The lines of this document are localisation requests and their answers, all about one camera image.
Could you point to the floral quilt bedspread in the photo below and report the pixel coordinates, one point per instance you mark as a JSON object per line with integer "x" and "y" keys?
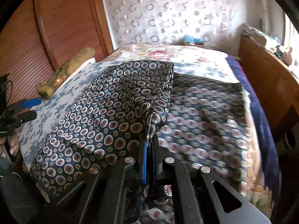
{"x": 186, "y": 59}

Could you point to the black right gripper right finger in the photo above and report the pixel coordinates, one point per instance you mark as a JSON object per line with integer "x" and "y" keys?
{"x": 159, "y": 154}

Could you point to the wooden sideboard cabinet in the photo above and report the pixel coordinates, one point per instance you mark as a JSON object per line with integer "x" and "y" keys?
{"x": 274, "y": 85}

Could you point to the navy patterned silk garment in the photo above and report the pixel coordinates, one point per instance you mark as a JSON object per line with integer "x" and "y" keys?
{"x": 201, "y": 121}

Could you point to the dark blue blanket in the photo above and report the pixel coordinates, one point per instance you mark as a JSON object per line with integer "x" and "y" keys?
{"x": 269, "y": 156}

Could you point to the wooden wardrobe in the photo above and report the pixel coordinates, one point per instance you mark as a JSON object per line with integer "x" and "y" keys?
{"x": 42, "y": 34}

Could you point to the blue item on boxes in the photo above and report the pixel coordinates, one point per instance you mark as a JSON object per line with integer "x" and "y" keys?
{"x": 192, "y": 41}

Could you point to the person's left hand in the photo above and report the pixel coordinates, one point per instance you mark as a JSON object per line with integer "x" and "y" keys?
{"x": 13, "y": 142}

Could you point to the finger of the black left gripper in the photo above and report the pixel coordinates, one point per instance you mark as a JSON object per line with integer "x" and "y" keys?
{"x": 25, "y": 117}
{"x": 24, "y": 104}

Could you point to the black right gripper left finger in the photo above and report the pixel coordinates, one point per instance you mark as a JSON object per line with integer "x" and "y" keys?
{"x": 141, "y": 161}

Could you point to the circle patterned wall curtain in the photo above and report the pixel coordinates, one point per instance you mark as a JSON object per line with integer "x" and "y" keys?
{"x": 166, "y": 22}

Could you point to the window with wooden frame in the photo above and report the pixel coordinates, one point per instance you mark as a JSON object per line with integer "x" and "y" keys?
{"x": 291, "y": 38}

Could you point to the blue white floral sheet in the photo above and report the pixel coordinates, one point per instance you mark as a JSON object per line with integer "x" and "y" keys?
{"x": 32, "y": 135}

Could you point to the cardboard box on cabinet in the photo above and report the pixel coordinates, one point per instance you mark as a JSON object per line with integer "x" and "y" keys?
{"x": 259, "y": 38}

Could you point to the pink bottle on sill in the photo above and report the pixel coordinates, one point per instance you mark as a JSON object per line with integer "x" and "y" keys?
{"x": 287, "y": 56}

